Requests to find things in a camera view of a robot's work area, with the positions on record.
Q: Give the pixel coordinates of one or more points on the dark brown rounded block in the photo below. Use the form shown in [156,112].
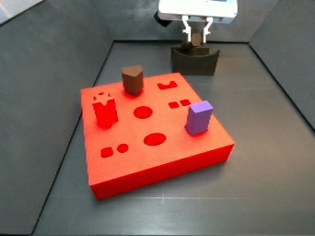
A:
[132,79]

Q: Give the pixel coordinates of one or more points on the purple rectangular block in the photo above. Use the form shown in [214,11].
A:
[198,117]

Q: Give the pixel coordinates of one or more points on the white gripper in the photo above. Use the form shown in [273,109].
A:
[212,11]

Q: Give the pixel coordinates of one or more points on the brown hexagon rod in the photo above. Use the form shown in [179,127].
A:
[187,45]

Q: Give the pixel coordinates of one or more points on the red star-shaped block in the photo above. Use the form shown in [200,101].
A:
[106,110]

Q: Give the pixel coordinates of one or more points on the black curved holder stand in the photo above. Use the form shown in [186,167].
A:
[194,62]

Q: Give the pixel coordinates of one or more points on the red shape sorter board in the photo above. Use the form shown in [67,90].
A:
[147,147]

